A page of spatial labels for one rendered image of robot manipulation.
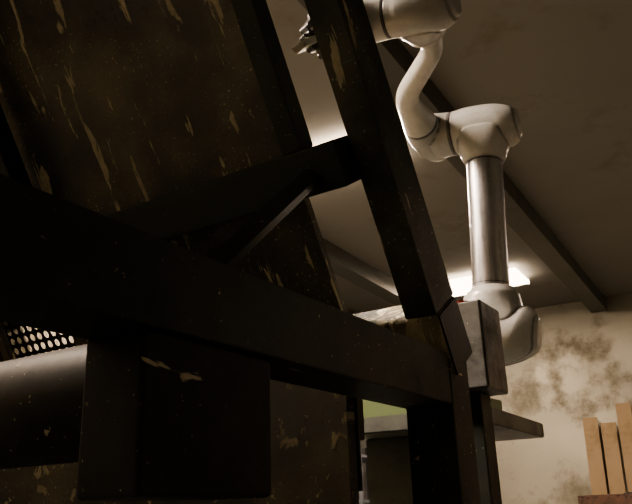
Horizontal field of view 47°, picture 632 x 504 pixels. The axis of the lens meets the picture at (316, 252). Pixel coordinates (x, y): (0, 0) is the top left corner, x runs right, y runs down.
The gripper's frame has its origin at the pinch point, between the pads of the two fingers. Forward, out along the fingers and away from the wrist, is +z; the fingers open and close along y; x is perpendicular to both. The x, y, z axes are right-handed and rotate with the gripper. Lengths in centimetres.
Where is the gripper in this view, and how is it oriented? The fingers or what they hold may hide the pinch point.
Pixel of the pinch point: (305, 44)
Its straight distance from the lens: 153.6
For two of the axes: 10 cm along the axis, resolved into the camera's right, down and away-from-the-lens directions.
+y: 6.0, 7.9, 1.0
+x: -7.0, 4.6, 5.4
